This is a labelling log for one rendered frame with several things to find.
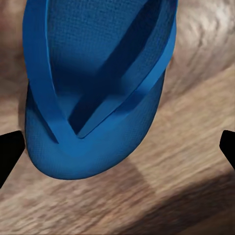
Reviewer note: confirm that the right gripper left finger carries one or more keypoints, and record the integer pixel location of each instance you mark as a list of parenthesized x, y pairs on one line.
[(12, 146)]

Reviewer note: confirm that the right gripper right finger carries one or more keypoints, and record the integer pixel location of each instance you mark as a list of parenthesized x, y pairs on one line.
[(227, 146)]

